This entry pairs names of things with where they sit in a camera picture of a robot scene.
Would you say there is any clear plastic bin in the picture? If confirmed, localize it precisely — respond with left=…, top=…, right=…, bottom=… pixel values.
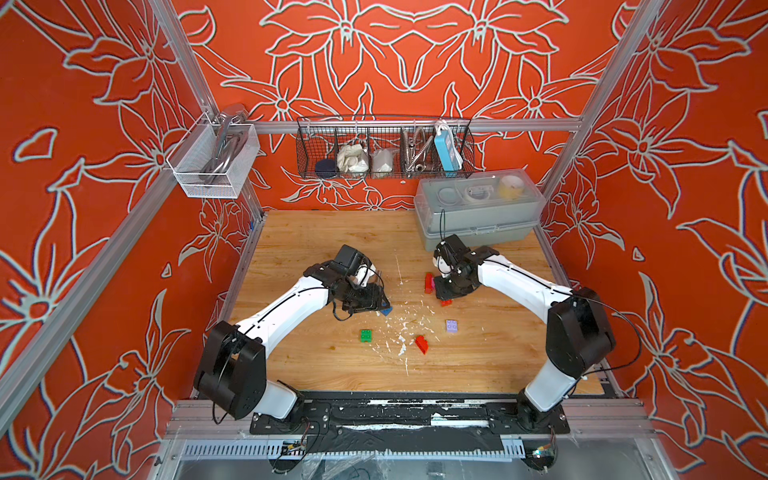
left=167, top=109, right=260, bottom=199

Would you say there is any blue white box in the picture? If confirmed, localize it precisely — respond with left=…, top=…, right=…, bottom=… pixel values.
left=433, top=120, right=463, bottom=177

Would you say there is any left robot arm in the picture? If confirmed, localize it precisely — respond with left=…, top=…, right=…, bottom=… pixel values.
left=193, top=260, right=390, bottom=421

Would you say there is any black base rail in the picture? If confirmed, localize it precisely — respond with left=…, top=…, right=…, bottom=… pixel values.
left=249, top=391, right=571, bottom=453

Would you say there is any grey plastic storage box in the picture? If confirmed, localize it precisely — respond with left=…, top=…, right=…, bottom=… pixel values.
left=414, top=169, right=545, bottom=252

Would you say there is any metal tool in bin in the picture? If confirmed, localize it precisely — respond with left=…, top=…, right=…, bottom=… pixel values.
left=199, top=105, right=247, bottom=184

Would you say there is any red sloped lego brick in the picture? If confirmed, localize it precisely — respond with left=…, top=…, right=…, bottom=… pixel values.
left=414, top=335, right=429, bottom=355

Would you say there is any black wire basket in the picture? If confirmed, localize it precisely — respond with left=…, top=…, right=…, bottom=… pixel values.
left=295, top=115, right=479, bottom=180

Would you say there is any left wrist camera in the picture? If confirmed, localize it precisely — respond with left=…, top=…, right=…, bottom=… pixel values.
left=331, top=244, right=376, bottom=288

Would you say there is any white crumpled bag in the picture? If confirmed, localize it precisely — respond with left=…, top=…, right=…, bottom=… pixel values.
left=336, top=143, right=369, bottom=177

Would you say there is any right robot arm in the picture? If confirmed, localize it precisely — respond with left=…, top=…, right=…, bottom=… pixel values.
left=433, top=235, right=616, bottom=430

